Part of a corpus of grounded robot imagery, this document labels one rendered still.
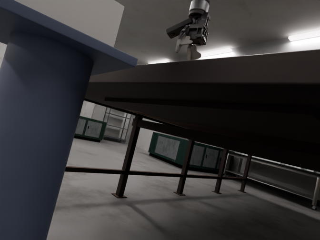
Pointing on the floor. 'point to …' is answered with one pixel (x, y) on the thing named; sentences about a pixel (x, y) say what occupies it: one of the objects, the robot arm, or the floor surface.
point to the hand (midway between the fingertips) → (181, 60)
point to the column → (41, 111)
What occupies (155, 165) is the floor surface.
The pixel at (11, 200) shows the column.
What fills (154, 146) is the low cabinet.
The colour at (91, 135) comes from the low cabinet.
